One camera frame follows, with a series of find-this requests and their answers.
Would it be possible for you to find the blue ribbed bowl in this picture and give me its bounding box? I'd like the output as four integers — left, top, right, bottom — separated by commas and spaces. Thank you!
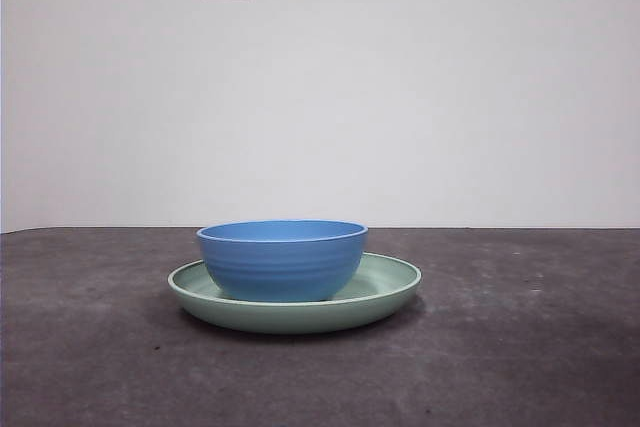
195, 218, 369, 301

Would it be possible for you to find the green round plate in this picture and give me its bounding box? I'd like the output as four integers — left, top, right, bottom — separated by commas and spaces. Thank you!
167, 251, 423, 336

